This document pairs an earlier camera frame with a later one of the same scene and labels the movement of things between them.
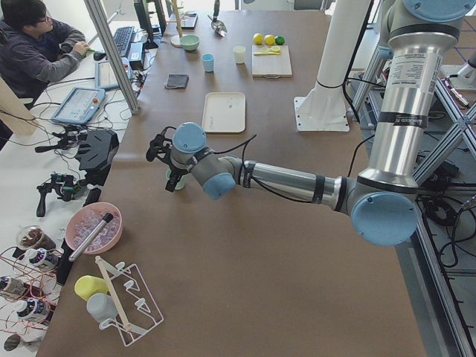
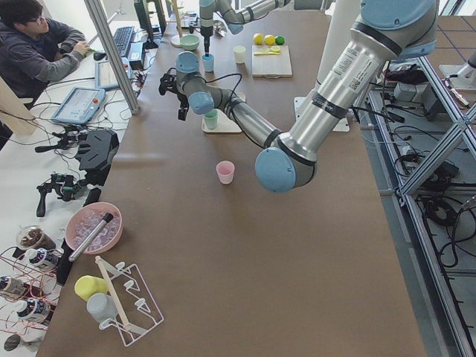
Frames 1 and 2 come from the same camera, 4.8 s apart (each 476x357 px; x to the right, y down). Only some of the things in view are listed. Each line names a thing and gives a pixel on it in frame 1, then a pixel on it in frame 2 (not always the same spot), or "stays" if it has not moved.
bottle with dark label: x=42 y=258 stays
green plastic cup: x=180 y=184 to x=211 y=119
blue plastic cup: x=208 y=62 stays
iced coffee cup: x=33 y=237 stays
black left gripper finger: x=172 y=180 to x=181 y=114
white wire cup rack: x=136 y=308 stays
